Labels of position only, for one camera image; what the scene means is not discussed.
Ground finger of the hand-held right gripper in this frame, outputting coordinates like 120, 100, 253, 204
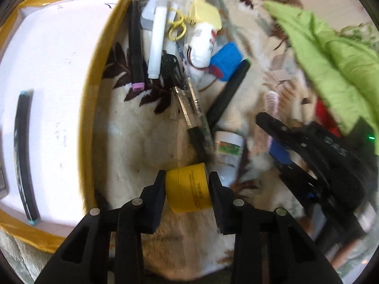
268, 139, 323, 190
256, 112, 315, 149

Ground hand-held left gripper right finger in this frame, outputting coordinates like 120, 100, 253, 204
209, 172, 344, 284

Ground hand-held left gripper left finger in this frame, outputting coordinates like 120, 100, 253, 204
34, 170, 167, 284

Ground yellow tape roll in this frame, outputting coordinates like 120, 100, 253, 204
165, 163, 213, 213

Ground white bottle green label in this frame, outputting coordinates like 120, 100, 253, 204
213, 130, 246, 187

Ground black marker green cap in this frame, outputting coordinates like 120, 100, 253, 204
206, 58, 252, 131

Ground blue battery pack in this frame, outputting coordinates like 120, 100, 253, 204
209, 42, 245, 83

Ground yellow sponge block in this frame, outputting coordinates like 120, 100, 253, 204
189, 0, 222, 31

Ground black marker teal caps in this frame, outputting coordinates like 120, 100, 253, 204
14, 90, 40, 227

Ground yellow rubber bands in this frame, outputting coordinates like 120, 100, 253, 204
167, 4, 188, 40

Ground white tube pen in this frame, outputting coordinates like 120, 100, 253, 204
147, 0, 172, 80

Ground white box yellow taped edges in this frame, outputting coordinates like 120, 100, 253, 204
0, 0, 135, 253

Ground red cloth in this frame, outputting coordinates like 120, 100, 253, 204
315, 101, 341, 137

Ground leaf printed blanket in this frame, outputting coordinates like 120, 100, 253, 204
92, 0, 379, 275

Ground green cloth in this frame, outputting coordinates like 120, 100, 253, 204
263, 0, 379, 138

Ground key bunch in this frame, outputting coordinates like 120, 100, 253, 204
161, 52, 205, 128

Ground white cylinder red print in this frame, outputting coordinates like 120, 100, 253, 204
185, 22, 220, 71

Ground black marker pink cap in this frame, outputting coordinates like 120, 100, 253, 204
128, 0, 146, 92

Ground small grey white box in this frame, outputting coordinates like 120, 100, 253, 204
140, 0, 157, 30

